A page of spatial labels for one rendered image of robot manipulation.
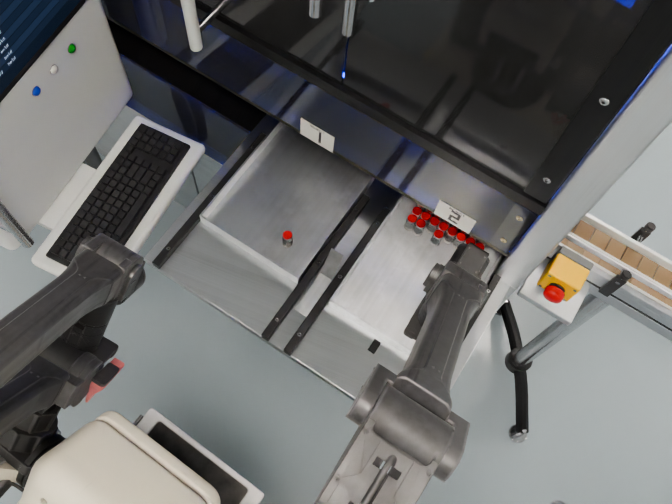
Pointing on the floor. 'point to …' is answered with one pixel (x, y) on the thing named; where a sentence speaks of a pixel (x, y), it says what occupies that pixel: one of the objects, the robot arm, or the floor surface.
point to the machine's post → (595, 173)
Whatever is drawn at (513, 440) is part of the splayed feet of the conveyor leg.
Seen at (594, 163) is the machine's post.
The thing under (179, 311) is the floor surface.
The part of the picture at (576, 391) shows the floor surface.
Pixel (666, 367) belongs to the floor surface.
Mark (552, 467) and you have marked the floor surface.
